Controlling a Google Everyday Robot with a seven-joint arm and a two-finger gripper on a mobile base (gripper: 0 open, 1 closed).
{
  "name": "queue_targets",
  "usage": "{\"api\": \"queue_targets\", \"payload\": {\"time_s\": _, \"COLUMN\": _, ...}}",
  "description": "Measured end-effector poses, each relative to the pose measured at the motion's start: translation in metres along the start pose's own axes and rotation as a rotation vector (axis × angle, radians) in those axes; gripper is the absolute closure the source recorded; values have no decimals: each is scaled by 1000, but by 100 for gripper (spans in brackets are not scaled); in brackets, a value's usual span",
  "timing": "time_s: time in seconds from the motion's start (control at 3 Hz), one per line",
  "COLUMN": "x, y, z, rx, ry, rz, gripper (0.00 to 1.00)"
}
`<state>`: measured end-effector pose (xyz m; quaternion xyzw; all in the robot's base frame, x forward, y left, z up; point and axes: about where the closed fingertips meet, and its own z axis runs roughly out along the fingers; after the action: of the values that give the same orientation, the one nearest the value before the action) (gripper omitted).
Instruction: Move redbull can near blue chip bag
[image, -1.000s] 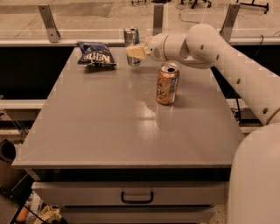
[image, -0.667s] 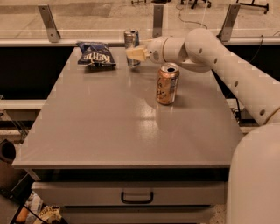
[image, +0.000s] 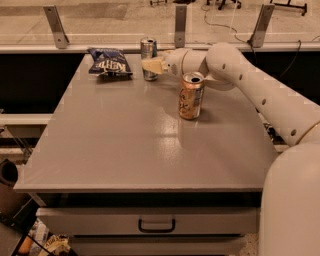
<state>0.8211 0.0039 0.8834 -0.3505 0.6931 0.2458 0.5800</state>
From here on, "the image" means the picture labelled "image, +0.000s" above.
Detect metal bracket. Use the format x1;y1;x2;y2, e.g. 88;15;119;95
43;5;69;49
249;3;275;48
174;4;187;48

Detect grey drawer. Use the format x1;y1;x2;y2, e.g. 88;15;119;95
71;236;245;256
37;207;259;236

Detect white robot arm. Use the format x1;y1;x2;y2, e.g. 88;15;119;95
142;42;320;256

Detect black drawer handle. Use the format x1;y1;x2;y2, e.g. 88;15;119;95
138;219;176;234

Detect orange soda can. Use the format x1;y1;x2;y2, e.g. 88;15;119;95
178;72;205;120

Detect grey upper drawer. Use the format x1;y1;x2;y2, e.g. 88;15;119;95
37;207;259;236

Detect blue chip bag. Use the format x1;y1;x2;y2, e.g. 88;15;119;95
88;48;132;77

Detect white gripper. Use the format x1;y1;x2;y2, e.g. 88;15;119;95
141;48;190;78

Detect middle metal bracket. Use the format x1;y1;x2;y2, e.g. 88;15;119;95
174;4;187;48

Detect grey lower drawer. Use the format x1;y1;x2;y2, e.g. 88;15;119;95
71;236;245;256

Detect black stand base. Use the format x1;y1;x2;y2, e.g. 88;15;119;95
269;0;308;16

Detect black cable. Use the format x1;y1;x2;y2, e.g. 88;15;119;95
201;3;303;80

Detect yellow snack bag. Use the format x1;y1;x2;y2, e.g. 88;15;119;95
38;235;71;256

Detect left metal bracket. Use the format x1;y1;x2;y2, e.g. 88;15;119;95
43;5;69;49

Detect office chair base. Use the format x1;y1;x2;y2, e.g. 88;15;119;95
206;0;242;11

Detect silver redbull can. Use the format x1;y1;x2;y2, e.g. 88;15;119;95
140;37;158;81

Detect black round object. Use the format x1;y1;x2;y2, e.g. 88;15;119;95
0;159;18;187

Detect right metal bracket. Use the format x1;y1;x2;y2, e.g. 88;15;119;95
249;3;275;48

